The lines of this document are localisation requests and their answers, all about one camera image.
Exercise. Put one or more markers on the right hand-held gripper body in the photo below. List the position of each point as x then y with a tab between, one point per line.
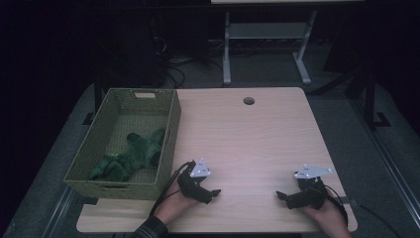
310	195

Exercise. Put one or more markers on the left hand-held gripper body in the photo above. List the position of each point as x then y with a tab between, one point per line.
193	185

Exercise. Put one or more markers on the green woven basket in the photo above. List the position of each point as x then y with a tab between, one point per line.
99	150

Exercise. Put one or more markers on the person's left hand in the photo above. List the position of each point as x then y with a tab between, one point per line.
173	203

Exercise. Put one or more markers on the person's right hand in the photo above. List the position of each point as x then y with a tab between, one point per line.
327	216

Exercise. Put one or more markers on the black metal stand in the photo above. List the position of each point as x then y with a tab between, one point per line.
371	99
96	99

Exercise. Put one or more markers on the grey metal table frame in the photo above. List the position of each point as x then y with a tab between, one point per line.
265	30

